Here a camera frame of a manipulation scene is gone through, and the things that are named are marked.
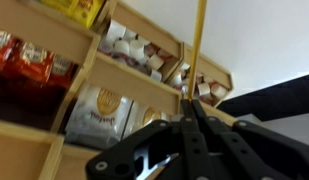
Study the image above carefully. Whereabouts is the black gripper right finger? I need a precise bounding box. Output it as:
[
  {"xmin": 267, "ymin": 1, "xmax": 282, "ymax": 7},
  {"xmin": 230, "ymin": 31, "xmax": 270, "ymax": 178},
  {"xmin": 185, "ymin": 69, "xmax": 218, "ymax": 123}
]
[{"xmin": 192, "ymin": 99, "xmax": 309, "ymax": 180}]

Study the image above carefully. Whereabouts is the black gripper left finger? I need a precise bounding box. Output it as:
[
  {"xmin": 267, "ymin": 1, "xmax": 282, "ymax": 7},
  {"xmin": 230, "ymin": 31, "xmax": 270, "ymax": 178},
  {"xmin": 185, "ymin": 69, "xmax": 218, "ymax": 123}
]
[{"xmin": 85, "ymin": 98, "xmax": 208, "ymax": 180}]

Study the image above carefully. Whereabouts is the thin wooden stir stick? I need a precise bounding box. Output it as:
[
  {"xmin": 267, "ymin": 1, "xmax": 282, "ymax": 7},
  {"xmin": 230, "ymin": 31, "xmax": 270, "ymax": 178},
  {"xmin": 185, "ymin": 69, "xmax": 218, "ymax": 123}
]
[{"xmin": 187, "ymin": 0, "xmax": 208, "ymax": 101}]

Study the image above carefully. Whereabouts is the wooden compartment organizer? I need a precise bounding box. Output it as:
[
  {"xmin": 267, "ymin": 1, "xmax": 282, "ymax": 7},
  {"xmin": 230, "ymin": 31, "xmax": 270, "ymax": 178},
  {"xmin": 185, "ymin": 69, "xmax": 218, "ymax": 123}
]
[{"xmin": 0, "ymin": 0, "xmax": 235, "ymax": 180}]

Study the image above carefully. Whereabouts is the white gold nut butter packet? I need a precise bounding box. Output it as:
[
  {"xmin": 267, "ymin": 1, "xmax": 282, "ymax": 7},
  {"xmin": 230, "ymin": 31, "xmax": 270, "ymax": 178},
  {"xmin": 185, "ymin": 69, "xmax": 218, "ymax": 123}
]
[
  {"xmin": 64, "ymin": 83, "xmax": 134, "ymax": 150},
  {"xmin": 122, "ymin": 101, "xmax": 171, "ymax": 139}
]

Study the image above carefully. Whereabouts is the small white creamer cup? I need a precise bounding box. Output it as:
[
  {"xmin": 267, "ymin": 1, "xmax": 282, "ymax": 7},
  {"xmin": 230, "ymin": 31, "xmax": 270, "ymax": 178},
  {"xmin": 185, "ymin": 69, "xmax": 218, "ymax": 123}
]
[
  {"xmin": 128, "ymin": 39, "xmax": 146, "ymax": 62},
  {"xmin": 113, "ymin": 39, "xmax": 130, "ymax": 56},
  {"xmin": 150, "ymin": 69, "xmax": 164, "ymax": 83},
  {"xmin": 197, "ymin": 82, "xmax": 212, "ymax": 98},
  {"xmin": 170, "ymin": 71, "xmax": 184, "ymax": 88},
  {"xmin": 123, "ymin": 28, "xmax": 139, "ymax": 43},
  {"xmin": 105, "ymin": 19, "xmax": 127, "ymax": 43},
  {"xmin": 210, "ymin": 83, "xmax": 229, "ymax": 100},
  {"xmin": 147, "ymin": 53, "xmax": 166, "ymax": 71}
]

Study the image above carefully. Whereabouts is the red condiment packet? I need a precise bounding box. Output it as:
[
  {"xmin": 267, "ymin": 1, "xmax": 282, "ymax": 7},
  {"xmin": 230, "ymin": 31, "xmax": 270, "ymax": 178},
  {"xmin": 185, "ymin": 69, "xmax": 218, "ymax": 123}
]
[
  {"xmin": 8, "ymin": 41, "xmax": 56, "ymax": 84},
  {"xmin": 0, "ymin": 28, "xmax": 17, "ymax": 73},
  {"xmin": 48, "ymin": 54, "xmax": 77, "ymax": 89}
]

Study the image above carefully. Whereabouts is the yellow sweetener box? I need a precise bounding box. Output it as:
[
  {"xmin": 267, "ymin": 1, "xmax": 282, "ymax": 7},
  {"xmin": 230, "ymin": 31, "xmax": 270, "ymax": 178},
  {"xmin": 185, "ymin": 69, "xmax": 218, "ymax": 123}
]
[
  {"xmin": 40, "ymin": 0, "xmax": 78, "ymax": 16},
  {"xmin": 72, "ymin": 0, "xmax": 106, "ymax": 29}
]

